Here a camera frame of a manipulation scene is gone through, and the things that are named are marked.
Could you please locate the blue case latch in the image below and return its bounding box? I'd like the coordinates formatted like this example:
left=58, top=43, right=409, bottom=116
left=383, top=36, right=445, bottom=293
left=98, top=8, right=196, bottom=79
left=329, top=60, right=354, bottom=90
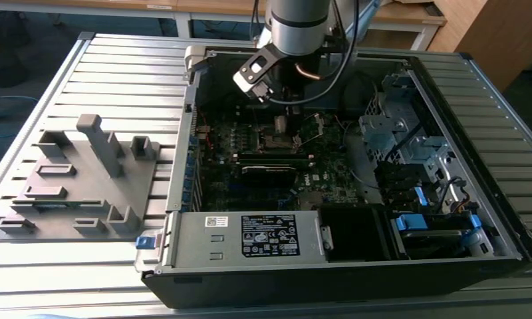
left=135, top=235, right=156, bottom=251

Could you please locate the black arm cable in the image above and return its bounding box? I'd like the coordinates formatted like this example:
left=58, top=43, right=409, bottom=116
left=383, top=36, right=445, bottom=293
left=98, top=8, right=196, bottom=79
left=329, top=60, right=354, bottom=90
left=266, top=0, right=363, bottom=106

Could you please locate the grey parts rack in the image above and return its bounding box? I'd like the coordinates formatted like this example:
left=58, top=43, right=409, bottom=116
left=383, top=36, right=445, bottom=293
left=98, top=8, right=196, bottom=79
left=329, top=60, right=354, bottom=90
left=0, top=113, right=163, bottom=241

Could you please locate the black drive cable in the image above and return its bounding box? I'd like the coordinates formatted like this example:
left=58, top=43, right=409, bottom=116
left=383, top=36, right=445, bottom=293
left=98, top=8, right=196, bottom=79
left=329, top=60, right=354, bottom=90
left=433, top=175, right=467, bottom=215
left=383, top=121, right=427, bottom=167

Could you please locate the metal drive cage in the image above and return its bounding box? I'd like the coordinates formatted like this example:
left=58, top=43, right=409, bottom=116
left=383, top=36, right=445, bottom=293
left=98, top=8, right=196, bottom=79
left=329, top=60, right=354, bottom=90
left=358, top=71, right=461, bottom=200

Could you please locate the grey case handle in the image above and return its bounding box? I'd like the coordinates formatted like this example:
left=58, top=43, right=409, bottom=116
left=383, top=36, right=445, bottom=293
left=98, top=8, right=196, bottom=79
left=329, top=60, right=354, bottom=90
left=184, top=45, right=208, bottom=73

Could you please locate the white barcode sticker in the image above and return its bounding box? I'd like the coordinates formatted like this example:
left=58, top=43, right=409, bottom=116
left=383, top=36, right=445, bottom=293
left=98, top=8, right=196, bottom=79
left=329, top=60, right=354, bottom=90
left=203, top=215, right=230, bottom=228

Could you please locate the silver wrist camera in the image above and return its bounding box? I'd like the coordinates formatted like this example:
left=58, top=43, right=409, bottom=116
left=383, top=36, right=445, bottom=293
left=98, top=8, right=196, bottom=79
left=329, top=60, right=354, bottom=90
left=232, top=46, right=290, bottom=103

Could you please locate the green RAM stick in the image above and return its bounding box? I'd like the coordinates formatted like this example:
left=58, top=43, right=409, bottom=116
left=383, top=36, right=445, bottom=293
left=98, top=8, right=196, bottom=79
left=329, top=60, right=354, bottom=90
left=238, top=158, right=315, bottom=167
left=34, top=198, right=106, bottom=211

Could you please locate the black disk drive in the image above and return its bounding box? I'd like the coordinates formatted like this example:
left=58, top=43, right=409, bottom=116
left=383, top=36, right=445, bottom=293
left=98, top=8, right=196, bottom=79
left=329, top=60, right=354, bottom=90
left=402, top=229, right=470, bottom=260

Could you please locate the blue floor cable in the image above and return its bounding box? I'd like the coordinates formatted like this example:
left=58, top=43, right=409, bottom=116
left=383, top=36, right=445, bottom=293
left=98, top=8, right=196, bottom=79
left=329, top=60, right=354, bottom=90
left=0, top=94, right=42, bottom=139

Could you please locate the wooden cabinet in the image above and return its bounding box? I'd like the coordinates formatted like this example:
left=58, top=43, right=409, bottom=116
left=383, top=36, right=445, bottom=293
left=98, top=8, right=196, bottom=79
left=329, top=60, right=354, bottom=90
left=429, top=0, right=532, bottom=92

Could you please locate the silver chipset heatsink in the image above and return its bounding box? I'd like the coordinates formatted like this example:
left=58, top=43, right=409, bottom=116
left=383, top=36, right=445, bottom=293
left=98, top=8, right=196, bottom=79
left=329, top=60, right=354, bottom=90
left=298, top=189, right=327, bottom=209

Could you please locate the green motherboard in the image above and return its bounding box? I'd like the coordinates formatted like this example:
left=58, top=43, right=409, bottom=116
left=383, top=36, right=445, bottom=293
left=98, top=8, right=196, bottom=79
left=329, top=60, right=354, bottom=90
left=188, top=104, right=386, bottom=213

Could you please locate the silver power supply unit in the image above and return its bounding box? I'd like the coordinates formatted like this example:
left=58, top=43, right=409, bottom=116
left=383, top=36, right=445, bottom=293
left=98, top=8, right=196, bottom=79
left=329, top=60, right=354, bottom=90
left=171, top=209, right=335, bottom=268

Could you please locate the black graphics card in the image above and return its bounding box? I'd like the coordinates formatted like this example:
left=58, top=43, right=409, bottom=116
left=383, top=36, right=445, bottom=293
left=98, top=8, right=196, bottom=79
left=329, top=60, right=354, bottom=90
left=240, top=164, right=299, bottom=200

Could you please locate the thin grey wire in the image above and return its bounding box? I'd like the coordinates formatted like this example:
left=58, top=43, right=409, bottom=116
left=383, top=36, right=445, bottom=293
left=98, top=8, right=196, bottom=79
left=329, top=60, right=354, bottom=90
left=339, top=120, right=362, bottom=149
left=349, top=162, right=383, bottom=192

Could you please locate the black power supply label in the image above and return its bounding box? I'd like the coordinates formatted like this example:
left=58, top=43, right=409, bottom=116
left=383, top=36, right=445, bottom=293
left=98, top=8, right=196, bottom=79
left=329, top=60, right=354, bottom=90
left=240, top=214, right=302, bottom=257

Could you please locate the metal socket cover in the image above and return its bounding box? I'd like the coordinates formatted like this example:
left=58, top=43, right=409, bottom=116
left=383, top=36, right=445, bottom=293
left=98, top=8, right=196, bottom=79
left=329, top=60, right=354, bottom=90
left=299, top=112, right=330, bottom=150

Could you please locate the wooden desk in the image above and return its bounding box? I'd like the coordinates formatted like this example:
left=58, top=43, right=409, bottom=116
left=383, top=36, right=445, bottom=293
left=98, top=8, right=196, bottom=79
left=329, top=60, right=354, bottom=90
left=188, top=0, right=449, bottom=51

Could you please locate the black PC case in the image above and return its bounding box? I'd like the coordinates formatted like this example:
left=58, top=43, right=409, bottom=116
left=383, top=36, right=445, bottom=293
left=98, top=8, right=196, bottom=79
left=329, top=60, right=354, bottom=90
left=135, top=45, right=532, bottom=310

